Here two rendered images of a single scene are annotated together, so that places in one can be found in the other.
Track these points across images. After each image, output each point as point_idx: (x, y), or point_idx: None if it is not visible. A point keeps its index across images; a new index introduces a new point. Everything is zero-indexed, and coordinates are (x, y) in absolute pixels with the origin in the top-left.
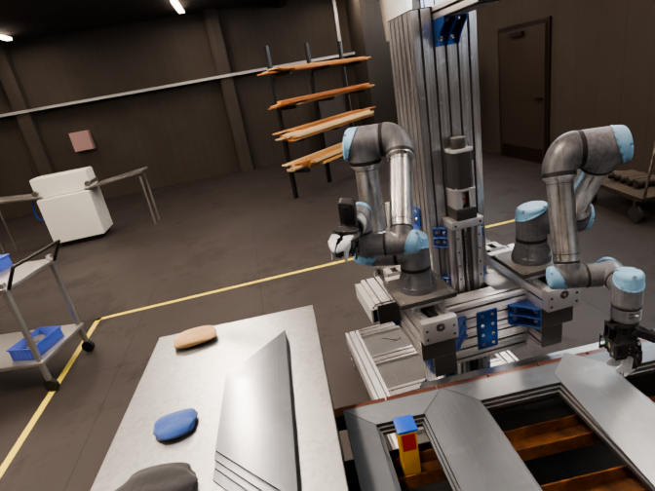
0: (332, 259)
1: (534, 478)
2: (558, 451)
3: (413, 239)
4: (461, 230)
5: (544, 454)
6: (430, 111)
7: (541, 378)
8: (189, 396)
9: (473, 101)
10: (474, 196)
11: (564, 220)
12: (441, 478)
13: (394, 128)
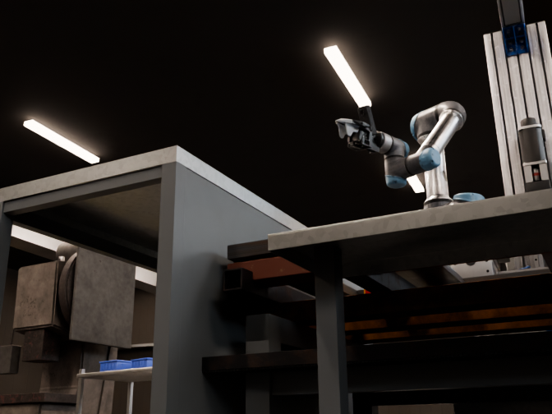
0: (339, 135)
1: (446, 265)
2: (536, 324)
3: (426, 149)
4: None
5: (517, 324)
6: (504, 104)
7: None
8: None
9: (549, 95)
10: (545, 169)
11: None
12: (398, 333)
13: (448, 101)
